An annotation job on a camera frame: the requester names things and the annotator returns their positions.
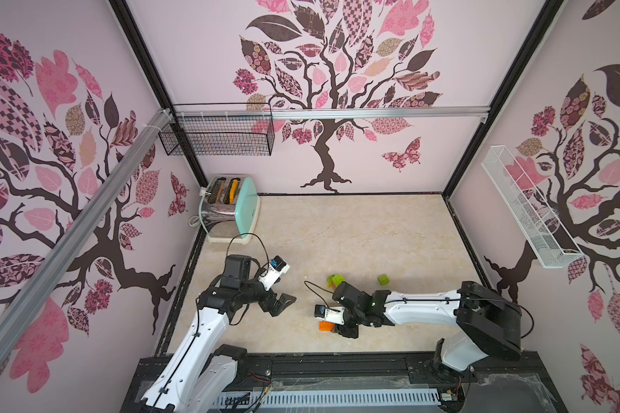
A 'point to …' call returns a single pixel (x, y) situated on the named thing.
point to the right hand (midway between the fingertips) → (335, 323)
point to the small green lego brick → (383, 280)
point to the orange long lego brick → (326, 326)
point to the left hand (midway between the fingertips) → (281, 294)
